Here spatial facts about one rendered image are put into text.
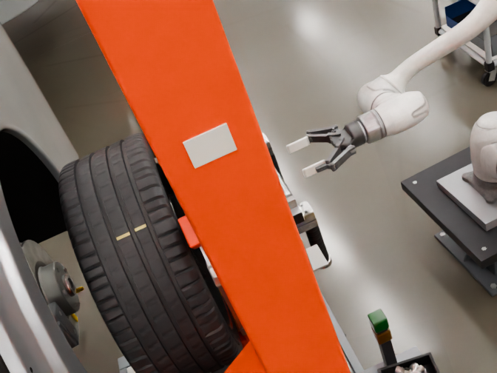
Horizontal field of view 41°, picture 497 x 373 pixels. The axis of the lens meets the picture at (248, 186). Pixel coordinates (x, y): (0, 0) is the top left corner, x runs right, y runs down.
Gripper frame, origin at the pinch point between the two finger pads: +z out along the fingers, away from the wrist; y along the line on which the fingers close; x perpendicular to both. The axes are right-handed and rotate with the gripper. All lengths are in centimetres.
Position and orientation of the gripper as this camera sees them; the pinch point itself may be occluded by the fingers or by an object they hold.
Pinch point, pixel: (299, 160)
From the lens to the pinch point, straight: 194.7
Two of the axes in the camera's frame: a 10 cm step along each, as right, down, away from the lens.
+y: -2.9, -5.5, 7.9
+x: -3.0, -7.3, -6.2
